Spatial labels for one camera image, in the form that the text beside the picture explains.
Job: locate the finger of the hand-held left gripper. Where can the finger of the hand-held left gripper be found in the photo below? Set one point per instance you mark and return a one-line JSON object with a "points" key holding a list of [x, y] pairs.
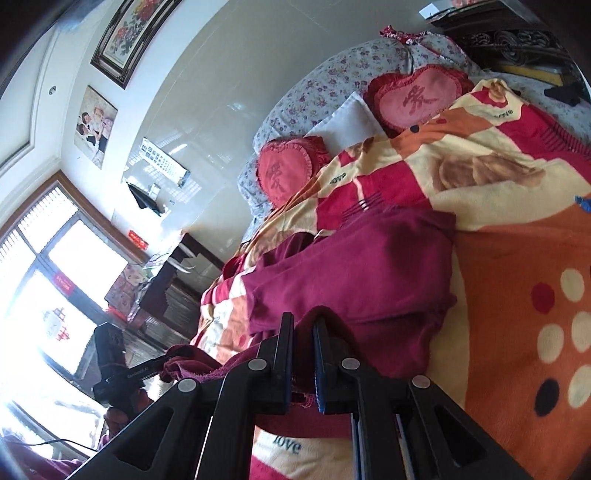
{"points": [[173, 355]]}

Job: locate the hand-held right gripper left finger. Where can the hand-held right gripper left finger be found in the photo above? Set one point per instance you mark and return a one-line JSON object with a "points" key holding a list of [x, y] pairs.
{"points": [[286, 364]]}

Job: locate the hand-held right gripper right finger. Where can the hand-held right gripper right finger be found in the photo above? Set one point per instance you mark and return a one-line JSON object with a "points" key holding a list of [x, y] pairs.
{"points": [[321, 369]]}

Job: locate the maroon garment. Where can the maroon garment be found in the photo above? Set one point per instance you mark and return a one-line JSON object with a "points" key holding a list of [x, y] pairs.
{"points": [[360, 267]]}

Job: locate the person's left forearm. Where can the person's left forearm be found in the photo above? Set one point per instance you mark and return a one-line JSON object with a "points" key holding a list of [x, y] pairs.
{"points": [[32, 461]]}

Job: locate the person's left hand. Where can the person's left hand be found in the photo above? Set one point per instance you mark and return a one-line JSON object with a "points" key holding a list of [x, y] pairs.
{"points": [[127, 410]]}

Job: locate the dark wooden cabinet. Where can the dark wooden cabinet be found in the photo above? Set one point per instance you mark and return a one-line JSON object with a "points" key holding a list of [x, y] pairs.
{"points": [[184, 300]]}

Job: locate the patterned gift box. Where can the patterned gift box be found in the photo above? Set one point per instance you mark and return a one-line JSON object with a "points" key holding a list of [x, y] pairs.
{"points": [[124, 290]]}

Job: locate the wooden framed window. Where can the wooden framed window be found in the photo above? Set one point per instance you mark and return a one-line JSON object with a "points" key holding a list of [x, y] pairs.
{"points": [[69, 249]]}

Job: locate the small red heart pillow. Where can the small red heart pillow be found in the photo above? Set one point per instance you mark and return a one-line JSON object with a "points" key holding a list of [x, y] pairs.
{"points": [[281, 170]]}

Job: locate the orange red printed blanket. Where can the orange red printed blanket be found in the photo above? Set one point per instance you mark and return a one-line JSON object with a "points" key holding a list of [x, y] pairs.
{"points": [[498, 240]]}

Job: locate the white pillow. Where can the white pillow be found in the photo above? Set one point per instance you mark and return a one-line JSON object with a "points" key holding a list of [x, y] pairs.
{"points": [[355, 117]]}

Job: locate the large red heart pillow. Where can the large red heart pillow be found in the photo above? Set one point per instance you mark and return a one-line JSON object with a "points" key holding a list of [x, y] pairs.
{"points": [[420, 99]]}

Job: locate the floral quilt roll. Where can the floral quilt roll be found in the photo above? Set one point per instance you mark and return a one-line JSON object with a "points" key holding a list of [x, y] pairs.
{"points": [[323, 78]]}

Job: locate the framed flower painting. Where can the framed flower painting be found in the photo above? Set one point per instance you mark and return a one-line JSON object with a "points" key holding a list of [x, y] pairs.
{"points": [[134, 32]]}

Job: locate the red patterned cloth tie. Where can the red patterned cloth tie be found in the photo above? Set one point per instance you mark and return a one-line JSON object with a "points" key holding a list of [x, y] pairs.
{"points": [[392, 32]]}

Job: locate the floral bed sheet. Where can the floral bed sheet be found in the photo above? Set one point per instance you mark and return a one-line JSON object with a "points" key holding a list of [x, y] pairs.
{"points": [[521, 85]]}

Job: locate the black object on bed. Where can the black object on bed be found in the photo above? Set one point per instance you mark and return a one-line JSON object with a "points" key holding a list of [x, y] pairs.
{"points": [[565, 92]]}

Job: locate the red wall sign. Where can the red wall sign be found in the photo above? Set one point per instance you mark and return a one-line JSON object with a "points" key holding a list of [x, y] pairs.
{"points": [[138, 240]]}

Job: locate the black wall-mounted device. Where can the black wall-mounted device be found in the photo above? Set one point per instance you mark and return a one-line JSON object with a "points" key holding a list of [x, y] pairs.
{"points": [[143, 196]]}

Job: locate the wall calendar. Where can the wall calendar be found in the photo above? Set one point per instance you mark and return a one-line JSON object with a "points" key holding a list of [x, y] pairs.
{"points": [[159, 161]]}

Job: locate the wall poster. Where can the wall poster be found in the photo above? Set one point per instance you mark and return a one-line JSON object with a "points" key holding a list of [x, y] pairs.
{"points": [[94, 124]]}

